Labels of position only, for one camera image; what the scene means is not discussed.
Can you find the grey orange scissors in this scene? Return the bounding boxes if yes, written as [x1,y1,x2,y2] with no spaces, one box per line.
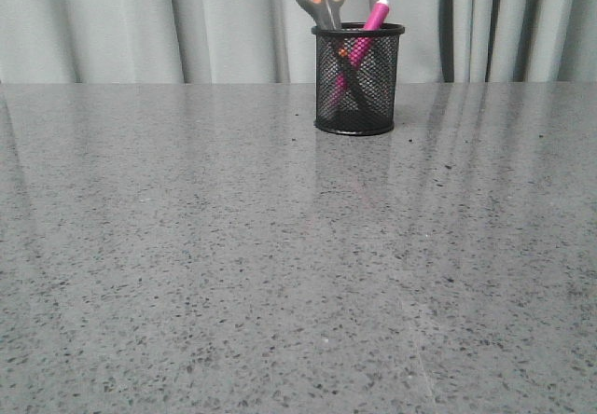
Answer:
[296,0,371,120]

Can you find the pink highlighter pen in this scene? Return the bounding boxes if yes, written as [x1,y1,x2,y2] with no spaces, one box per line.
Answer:
[331,0,390,106]

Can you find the grey curtain backdrop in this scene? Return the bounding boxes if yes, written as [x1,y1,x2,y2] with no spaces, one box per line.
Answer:
[1,0,596,83]

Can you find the black mesh pen holder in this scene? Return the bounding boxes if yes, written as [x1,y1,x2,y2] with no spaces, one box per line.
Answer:
[312,22,405,136]

